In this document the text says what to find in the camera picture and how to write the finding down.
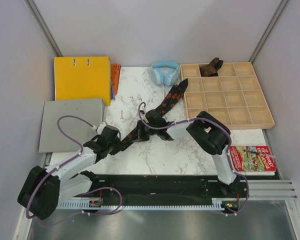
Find red treehouse book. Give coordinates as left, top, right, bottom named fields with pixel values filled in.
left=229, top=145, right=277, bottom=176

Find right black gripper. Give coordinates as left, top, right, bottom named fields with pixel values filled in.
left=129, top=120, right=159, bottom=143

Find purple notebook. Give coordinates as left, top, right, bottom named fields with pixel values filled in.
left=110, top=77, right=115, bottom=101

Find yellow ring binder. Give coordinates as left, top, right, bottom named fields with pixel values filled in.
left=54, top=56, right=112, bottom=107

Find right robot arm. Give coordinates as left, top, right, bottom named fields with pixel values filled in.
left=128, top=110, right=238, bottom=197

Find wooden compartment tray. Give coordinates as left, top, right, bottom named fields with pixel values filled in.
left=180, top=62, right=275, bottom=130

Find brown rolled tie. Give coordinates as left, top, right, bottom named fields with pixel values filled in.
left=199, top=57, right=224, bottom=77

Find orange perforated board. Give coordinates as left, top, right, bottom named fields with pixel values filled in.
left=111, top=64, right=121, bottom=95

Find black orange floral tie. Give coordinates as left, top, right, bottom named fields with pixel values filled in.
left=122, top=79, right=188, bottom=151

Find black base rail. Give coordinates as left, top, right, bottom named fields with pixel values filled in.
left=89, top=174, right=248, bottom=207

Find light blue headphones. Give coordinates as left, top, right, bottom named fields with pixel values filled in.
left=150, top=61, right=181, bottom=86

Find white cable duct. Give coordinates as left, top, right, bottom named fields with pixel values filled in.
left=56, top=197, right=232, bottom=211

